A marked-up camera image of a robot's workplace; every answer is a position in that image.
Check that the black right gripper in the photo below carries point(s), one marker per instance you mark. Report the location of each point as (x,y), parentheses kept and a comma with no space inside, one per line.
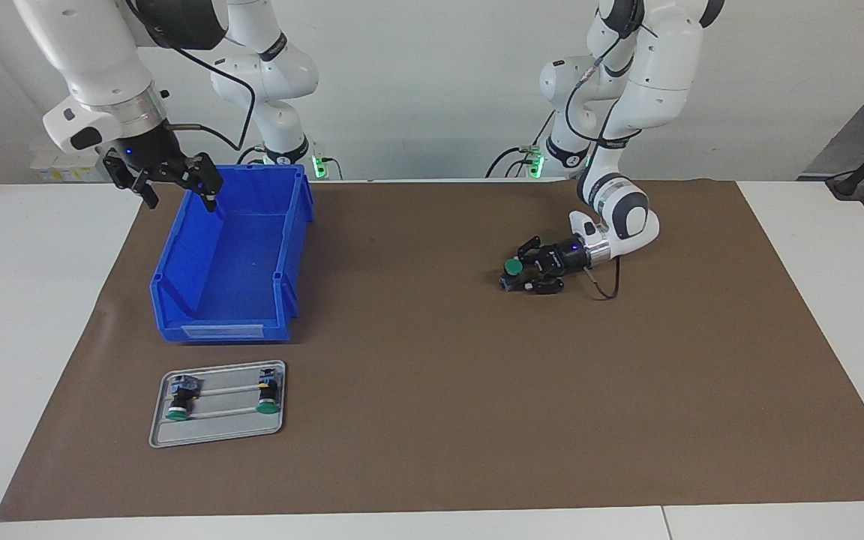
(148,146)

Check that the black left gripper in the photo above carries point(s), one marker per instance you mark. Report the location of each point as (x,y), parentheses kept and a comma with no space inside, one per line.
(568,256)

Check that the green capped push button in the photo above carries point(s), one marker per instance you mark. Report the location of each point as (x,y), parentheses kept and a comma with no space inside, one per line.
(513,267)

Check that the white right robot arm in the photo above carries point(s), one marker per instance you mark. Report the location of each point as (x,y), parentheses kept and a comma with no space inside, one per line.
(94,52)

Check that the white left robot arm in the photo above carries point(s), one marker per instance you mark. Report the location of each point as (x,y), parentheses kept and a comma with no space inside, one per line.
(657,67)

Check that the green push button blue body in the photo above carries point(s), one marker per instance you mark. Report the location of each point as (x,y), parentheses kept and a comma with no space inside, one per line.
(181,396)

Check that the green push button yellow band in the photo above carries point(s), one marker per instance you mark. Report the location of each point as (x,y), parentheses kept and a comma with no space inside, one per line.
(268,390)

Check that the green lit base plug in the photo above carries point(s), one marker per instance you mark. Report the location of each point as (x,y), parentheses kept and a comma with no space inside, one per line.
(535,163)
(319,165)

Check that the blue plastic storage bin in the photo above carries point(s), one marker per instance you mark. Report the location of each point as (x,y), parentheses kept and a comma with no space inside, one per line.
(241,255)

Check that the white cardboard box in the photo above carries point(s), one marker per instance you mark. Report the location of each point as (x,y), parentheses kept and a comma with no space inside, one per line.
(64,166)

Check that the brown table mat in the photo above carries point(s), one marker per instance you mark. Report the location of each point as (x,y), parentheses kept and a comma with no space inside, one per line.
(477,412)

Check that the grey metal tray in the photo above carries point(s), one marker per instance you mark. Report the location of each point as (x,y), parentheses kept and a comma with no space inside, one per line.
(214,431)

